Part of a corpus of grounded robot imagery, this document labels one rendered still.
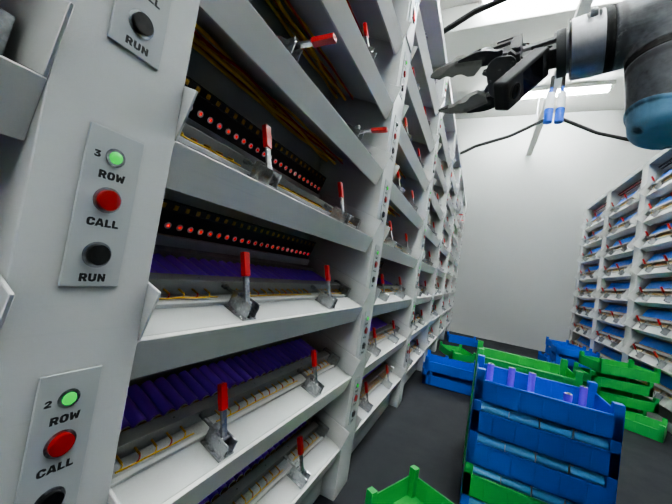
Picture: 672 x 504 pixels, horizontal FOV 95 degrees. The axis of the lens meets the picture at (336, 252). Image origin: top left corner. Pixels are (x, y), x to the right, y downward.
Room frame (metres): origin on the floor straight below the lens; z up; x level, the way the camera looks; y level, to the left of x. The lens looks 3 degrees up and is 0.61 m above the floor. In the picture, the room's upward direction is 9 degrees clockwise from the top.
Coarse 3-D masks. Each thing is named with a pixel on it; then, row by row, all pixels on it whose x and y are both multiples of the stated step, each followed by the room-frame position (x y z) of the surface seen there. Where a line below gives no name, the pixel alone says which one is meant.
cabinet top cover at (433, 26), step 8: (424, 0) 1.13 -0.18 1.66; (432, 0) 1.12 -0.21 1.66; (424, 8) 1.16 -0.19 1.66; (432, 8) 1.16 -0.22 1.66; (440, 8) 1.19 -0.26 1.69; (424, 16) 1.20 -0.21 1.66; (432, 16) 1.19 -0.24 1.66; (440, 16) 1.20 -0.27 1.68; (424, 24) 1.24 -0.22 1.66; (432, 24) 1.23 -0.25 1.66; (440, 24) 1.23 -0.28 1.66; (432, 32) 1.27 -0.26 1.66; (440, 32) 1.27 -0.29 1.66; (432, 40) 1.32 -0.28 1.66; (440, 40) 1.31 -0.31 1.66; (432, 48) 1.36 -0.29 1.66; (440, 48) 1.36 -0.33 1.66; (432, 56) 1.41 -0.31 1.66; (440, 56) 1.41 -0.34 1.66; (432, 64) 1.47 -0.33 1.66; (440, 64) 1.46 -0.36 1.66
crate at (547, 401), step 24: (480, 360) 0.98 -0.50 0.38; (480, 384) 0.81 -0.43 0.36; (504, 384) 0.96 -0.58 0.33; (552, 384) 0.91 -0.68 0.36; (528, 408) 0.77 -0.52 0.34; (552, 408) 0.75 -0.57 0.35; (576, 408) 0.73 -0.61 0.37; (600, 408) 0.81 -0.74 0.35; (624, 408) 0.69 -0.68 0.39; (600, 432) 0.71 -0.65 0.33
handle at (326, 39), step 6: (318, 36) 0.41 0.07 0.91; (324, 36) 0.40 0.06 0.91; (330, 36) 0.40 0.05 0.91; (300, 42) 0.42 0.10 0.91; (306, 42) 0.42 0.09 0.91; (312, 42) 0.41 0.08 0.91; (318, 42) 0.41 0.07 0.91; (324, 42) 0.41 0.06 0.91; (330, 42) 0.41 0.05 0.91; (294, 48) 0.43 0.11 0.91; (300, 48) 0.43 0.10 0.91
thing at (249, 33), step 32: (224, 0) 0.31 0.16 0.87; (224, 32) 0.33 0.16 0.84; (256, 32) 0.36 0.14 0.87; (224, 64) 0.47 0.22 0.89; (256, 64) 0.38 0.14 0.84; (288, 64) 0.42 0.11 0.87; (256, 96) 0.60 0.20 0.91; (288, 96) 0.45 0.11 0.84; (320, 96) 0.50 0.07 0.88; (288, 128) 0.69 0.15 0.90; (320, 128) 0.54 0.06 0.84; (352, 160) 0.68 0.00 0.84; (384, 160) 0.83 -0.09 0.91
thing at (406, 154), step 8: (400, 128) 0.94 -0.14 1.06; (400, 136) 0.96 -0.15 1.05; (408, 136) 1.06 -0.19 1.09; (400, 144) 0.99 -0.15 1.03; (408, 144) 1.04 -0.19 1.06; (400, 152) 1.18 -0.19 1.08; (408, 152) 1.08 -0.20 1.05; (400, 160) 1.29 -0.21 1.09; (408, 160) 1.11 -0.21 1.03; (416, 160) 1.18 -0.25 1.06; (400, 168) 1.41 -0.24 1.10; (408, 168) 1.35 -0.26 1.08; (416, 168) 1.22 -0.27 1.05; (400, 176) 1.49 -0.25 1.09; (408, 176) 1.49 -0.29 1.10; (416, 176) 1.28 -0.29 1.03; (424, 176) 1.35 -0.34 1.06; (432, 176) 1.46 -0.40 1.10; (424, 184) 1.41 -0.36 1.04
